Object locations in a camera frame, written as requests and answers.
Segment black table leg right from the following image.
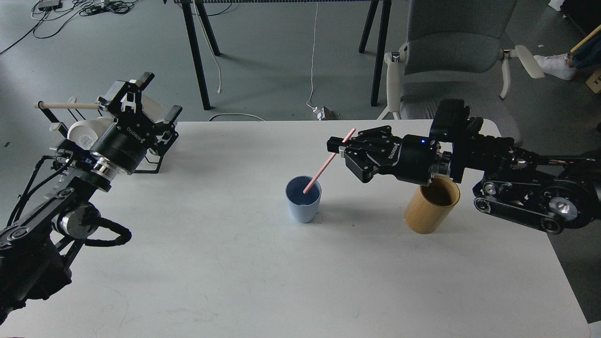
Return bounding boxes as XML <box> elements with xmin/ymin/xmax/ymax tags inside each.
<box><xmin>358</xmin><ymin>0</ymin><xmax>392</xmax><ymax>107</ymax></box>

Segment white cable on floor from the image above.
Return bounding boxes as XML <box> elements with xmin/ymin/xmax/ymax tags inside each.
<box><xmin>306</xmin><ymin>2</ymin><xmax>320</xmax><ymax>111</ymax></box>

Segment black table leg left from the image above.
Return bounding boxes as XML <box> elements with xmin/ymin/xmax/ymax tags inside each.
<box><xmin>181</xmin><ymin>0</ymin><xmax>221</xmax><ymax>111</ymax></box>

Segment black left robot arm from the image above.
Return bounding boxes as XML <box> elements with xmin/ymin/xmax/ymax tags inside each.
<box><xmin>1</xmin><ymin>71</ymin><xmax>182</xmax><ymax>321</ymax></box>

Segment black table leg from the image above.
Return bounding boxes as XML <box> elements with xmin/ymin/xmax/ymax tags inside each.
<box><xmin>181</xmin><ymin>0</ymin><xmax>221</xmax><ymax>111</ymax></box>
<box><xmin>358</xmin><ymin>0</ymin><xmax>392</xmax><ymax>107</ymax></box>

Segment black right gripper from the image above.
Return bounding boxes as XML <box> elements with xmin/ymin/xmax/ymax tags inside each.
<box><xmin>328</xmin><ymin>125</ymin><xmax>440</xmax><ymax>186</ymax></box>

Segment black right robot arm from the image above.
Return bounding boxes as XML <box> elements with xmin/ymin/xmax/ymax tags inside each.
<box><xmin>327</xmin><ymin>99</ymin><xmax>601</xmax><ymax>234</ymax></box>

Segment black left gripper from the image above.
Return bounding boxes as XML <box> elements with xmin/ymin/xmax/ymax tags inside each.
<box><xmin>90</xmin><ymin>71</ymin><xmax>183</xmax><ymax>175</ymax></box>

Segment bamboo cylindrical holder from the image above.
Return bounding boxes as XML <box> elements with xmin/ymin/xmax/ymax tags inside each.
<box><xmin>404</xmin><ymin>177</ymin><xmax>460</xmax><ymax>234</ymax></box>

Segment white mug round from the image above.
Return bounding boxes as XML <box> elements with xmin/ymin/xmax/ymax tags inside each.
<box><xmin>67</xmin><ymin>116</ymin><xmax>114</xmax><ymax>150</ymax></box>

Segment white sneaker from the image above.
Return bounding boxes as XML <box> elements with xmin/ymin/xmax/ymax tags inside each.
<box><xmin>534</xmin><ymin>53</ymin><xmax>577</xmax><ymax>81</ymax></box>

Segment grey office chair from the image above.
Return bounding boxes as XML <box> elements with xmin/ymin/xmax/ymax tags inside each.
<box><xmin>378</xmin><ymin>0</ymin><xmax>544</xmax><ymax>146</ymax></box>

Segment pink chopstick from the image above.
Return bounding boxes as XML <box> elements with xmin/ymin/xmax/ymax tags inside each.
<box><xmin>302</xmin><ymin>128</ymin><xmax>356</xmax><ymax>194</ymax></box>

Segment white mug square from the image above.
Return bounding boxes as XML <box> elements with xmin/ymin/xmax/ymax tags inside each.
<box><xmin>141</xmin><ymin>94</ymin><xmax>163</xmax><ymax>124</ymax></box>

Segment black floor cables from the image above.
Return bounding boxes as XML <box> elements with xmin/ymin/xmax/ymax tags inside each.
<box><xmin>0</xmin><ymin>0</ymin><xmax>139</xmax><ymax>55</ymax></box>

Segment black wire cup rack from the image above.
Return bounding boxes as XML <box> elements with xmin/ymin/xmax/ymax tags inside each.
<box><xmin>34</xmin><ymin>92</ymin><xmax>182</xmax><ymax>175</ymax></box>

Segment light blue plastic cup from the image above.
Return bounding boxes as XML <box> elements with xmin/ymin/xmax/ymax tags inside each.
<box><xmin>285</xmin><ymin>176</ymin><xmax>322</xmax><ymax>223</ymax></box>

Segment white power adapter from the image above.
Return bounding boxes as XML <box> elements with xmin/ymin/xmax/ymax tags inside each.
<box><xmin>313</xmin><ymin>106</ymin><xmax>336</xmax><ymax>121</ymax></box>

